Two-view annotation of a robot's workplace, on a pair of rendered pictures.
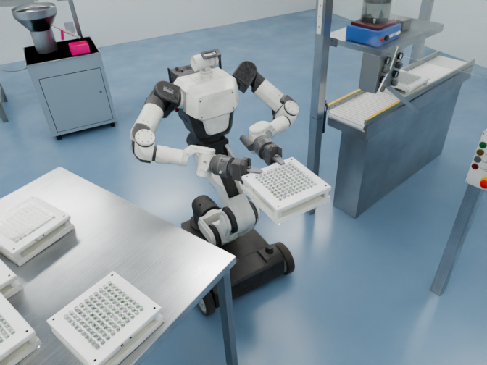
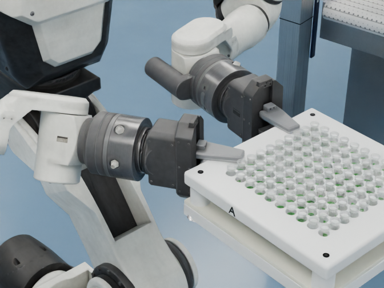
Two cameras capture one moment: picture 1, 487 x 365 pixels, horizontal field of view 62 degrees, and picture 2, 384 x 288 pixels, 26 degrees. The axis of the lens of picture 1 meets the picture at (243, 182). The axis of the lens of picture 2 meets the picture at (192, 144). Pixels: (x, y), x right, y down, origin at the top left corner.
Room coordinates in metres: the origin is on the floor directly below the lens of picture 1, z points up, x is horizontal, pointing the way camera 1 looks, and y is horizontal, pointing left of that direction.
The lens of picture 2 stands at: (0.43, 0.18, 1.63)
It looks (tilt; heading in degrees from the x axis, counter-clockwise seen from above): 33 degrees down; 348
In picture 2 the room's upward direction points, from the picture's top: straight up
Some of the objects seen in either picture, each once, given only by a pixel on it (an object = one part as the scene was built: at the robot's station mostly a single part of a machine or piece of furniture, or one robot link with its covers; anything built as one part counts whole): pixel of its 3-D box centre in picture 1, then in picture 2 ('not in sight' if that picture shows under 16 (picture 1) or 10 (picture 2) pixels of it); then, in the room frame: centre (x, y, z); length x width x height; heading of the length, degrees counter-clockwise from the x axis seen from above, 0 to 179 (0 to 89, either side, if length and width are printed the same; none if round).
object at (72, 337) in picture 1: (105, 315); not in sight; (0.76, 0.44, 0.89); 0.25 x 0.24 x 0.02; 49
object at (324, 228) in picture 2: not in sight; (322, 251); (1.13, -0.13, 0.99); 0.01 x 0.01 x 0.07
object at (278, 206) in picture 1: (285, 182); (318, 182); (1.24, -0.16, 1.01); 0.25 x 0.24 x 0.02; 119
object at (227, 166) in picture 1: (235, 169); (155, 152); (1.35, 0.03, 1.00); 0.12 x 0.10 x 0.13; 61
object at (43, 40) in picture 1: (48, 28); not in sight; (3.81, 1.68, 0.95); 0.49 x 0.36 x 0.38; 115
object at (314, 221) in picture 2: not in sight; (311, 243); (1.14, -0.12, 0.99); 0.01 x 0.01 x 0.07
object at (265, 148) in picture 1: (270, 153); (243, 101); (1.46, -0.12, 1.00); 0.12 x 0.10 x 0.13; 21
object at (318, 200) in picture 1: (285, 193); (315, 212); (1.24, -0.16, 0.96); 0.24 x 0.24 x 0.02; 29
